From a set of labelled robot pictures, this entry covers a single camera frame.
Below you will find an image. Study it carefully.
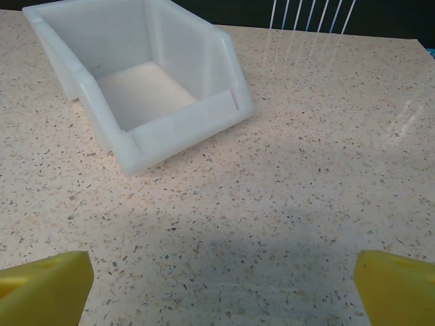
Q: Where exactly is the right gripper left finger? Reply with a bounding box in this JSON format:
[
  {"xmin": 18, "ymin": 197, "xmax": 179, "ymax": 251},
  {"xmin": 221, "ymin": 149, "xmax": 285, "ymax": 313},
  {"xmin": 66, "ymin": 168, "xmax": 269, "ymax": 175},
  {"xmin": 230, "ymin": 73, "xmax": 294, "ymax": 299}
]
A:
[{"xmin": 0, "ymin": 250, "xmax": 95, "ymax": 326}]

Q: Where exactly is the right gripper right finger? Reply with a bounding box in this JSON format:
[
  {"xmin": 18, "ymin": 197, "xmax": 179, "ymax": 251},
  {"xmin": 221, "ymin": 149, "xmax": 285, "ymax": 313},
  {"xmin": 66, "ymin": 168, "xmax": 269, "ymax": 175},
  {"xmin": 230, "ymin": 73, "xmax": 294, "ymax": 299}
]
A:
[{"xmin": 353, "ymin": 250, "xmax": 435, "ymax": 326}]

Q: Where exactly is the white plastic bin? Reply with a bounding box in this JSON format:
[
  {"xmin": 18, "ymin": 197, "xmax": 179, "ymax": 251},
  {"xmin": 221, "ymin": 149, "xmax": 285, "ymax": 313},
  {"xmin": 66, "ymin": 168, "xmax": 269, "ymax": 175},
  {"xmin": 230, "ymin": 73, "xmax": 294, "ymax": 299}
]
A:
[{"xmin": 22, "ymin": 0, "xmax": 256, "ymax": 178}]

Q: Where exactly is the clear printed enclosure panel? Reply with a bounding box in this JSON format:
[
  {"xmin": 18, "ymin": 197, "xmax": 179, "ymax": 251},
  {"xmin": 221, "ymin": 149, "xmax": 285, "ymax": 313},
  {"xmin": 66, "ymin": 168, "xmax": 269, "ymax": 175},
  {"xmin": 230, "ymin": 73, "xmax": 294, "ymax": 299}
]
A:
[{"xmin": 210, "ymin": 0, "xmax": 435, "ymax": 60}]

